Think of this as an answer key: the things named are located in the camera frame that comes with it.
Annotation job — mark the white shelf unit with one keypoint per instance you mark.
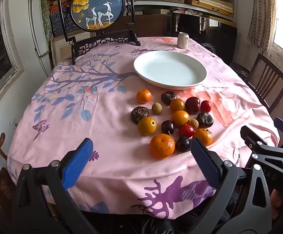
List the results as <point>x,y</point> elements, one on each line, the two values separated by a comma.
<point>234,2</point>

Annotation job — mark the large mandarin orange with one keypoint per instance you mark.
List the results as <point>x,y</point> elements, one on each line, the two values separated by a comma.
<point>162,145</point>

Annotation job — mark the dark wrinkled passion fruit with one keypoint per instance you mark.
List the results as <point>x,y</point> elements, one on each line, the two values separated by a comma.
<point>139,114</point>
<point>168,97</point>
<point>204,120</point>

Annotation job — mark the dark wooden slatted chair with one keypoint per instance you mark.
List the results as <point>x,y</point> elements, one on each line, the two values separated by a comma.
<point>265,78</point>

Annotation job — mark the small tan longan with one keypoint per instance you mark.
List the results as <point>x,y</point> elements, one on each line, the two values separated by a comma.
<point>193,123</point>
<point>156,108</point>

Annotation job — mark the pale beverage can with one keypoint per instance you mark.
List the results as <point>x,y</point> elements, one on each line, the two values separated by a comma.
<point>183,40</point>

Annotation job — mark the dark cherry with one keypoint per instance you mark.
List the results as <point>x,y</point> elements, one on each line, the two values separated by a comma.
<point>167,127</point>
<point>183,143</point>

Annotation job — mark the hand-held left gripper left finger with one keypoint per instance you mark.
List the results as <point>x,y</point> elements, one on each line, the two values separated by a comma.
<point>78,163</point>

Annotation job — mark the pink printed tablecloth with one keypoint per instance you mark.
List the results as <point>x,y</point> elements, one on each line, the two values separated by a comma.
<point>107,131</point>

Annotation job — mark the white leaning boards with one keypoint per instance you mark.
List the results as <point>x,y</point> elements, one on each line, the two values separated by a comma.
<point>38,34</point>

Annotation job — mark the white framed window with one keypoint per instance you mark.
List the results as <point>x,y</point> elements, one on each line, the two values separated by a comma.
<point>0,53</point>

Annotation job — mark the red cherry tomato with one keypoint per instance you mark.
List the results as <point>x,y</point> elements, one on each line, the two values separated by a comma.
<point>205,106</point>
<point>186,131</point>

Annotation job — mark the white round plate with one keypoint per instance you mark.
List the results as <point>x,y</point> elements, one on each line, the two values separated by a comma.
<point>170,69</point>

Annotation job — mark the round deer screen black stand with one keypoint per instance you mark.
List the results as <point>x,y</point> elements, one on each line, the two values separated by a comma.
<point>97,4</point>

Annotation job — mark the stack of wooden boards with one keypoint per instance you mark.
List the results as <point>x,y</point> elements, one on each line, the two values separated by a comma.
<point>214,3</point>

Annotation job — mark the beige patterned curtain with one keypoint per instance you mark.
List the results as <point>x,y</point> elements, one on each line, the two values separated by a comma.
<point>260,17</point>

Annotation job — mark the smooth orange plum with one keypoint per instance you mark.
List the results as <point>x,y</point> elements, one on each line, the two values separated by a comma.
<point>180,117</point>
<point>177,105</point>

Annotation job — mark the smooth yellow plum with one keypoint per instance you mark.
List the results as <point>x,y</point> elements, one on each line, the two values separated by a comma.
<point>146,126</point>

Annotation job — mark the person's dark clothing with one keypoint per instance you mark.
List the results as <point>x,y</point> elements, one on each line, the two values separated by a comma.
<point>156,226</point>

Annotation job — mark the round black stool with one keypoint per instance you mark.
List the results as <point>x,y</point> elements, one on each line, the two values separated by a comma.
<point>240,69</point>

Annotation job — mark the pink cloth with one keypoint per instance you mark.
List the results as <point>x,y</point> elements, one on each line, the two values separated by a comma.
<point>181,11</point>

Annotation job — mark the dark red plum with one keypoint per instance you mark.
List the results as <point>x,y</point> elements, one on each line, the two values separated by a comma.
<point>192,104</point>

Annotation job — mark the black glossy panel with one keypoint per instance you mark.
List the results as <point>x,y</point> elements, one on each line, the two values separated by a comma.
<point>200,34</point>

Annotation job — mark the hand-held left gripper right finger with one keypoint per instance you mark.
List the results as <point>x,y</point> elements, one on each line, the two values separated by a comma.
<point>204,160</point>

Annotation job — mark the white wall socket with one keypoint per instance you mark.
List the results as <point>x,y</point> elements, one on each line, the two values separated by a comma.
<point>14,124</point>

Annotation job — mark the person's right hand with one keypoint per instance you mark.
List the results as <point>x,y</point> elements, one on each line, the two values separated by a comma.
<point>275,201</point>

